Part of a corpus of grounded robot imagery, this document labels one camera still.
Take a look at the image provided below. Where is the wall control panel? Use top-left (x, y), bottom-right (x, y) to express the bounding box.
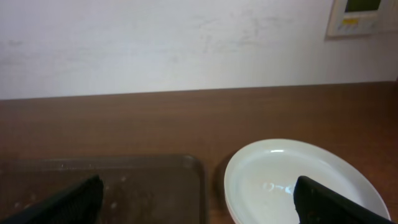
top-left (325, 0), bottom-right (397, 39)

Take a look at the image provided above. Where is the pale green plate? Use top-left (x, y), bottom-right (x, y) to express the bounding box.
top-left (224, 139), bottom-right (391, 224)

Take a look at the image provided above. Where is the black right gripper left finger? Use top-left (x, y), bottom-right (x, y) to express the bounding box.
top-left (1, 175), bottom-right (104, 224)

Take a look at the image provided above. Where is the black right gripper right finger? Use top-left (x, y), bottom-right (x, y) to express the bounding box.
top-left (293, 175), bottom-right (394, 224)

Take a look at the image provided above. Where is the brown serving tray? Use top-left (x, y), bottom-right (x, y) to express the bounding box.
top-left (1, 155), bottom-right (208, 224)

